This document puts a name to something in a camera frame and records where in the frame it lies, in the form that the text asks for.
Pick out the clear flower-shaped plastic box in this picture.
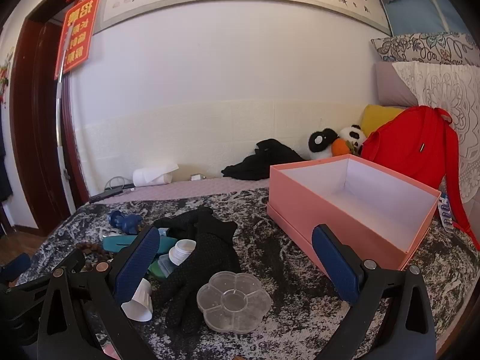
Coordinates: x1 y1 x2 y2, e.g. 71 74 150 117
196 271 272 334

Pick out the grey printed blanket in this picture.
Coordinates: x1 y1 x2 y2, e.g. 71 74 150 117
17 185 480 360

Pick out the white cable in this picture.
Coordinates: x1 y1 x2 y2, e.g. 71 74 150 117
104 176 135 193

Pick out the green plastic piece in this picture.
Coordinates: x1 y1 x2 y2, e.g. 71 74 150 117
148 253 177 280

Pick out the brown bead bracelet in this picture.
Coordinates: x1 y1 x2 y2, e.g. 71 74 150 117
75 242 113 272

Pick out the flower wall decal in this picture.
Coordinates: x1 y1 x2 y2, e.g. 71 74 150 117
0 54 14 106

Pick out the red backpack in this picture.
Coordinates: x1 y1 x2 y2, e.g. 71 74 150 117
361 106 480 252

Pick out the dark power strip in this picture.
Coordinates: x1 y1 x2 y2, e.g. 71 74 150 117
89 185 125 204

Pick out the blue fabric wardrobe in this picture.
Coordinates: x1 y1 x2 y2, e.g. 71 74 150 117
377 0 469 38

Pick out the white pleated paper cup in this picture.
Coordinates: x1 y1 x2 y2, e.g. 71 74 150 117
121 278 154 322

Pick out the pink bed sheet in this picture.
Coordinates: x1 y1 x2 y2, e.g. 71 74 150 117
90 176 271 204

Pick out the white lace cloth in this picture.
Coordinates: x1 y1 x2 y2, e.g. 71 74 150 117
392 61 480 205

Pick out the orange plush carrot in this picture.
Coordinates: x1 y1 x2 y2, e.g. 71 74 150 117
332 139 353 156

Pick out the dark hanging garment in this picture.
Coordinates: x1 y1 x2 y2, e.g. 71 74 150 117
0 120 14 204

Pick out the dark red door frame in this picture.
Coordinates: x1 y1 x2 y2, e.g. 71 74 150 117
11 0 94 237

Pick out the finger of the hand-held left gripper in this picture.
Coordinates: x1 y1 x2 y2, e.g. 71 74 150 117
15 249 85 294
0 253 31 283

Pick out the blue pill blister pack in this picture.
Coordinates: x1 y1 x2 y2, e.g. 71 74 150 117
438 193 455 229

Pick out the white toilet paper roll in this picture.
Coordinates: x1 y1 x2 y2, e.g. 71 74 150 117
133 164 179 187

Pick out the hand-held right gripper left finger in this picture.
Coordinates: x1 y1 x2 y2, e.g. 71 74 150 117
37 226 162 360

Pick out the metal pole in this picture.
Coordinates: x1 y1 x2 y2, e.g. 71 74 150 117
55 26 73 196

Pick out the pink cardboard box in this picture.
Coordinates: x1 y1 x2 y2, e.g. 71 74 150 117
267 154 442 271

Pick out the red wall sign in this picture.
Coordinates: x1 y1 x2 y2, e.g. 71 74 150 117
54 0 103 81

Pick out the black and white plush toy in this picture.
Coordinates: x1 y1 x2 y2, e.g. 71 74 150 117
308 128 340 161

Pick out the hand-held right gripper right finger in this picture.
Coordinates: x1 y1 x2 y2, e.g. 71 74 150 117
312 224 437 360

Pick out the teal glasses case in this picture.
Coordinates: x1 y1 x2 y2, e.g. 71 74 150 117
102 234 177 256

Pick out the grey pillow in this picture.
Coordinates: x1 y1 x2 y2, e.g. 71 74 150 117
375 62 419 107

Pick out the blue plastic toy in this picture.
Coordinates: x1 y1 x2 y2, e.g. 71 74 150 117
109 210 144 235

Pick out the yellow pillow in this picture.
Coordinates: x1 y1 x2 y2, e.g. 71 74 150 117
361 104 407 137

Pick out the floral pillow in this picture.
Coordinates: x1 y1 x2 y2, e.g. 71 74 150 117
370 32 480 66

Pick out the black clothing pile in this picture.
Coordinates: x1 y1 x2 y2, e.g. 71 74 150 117
221 139 306 181

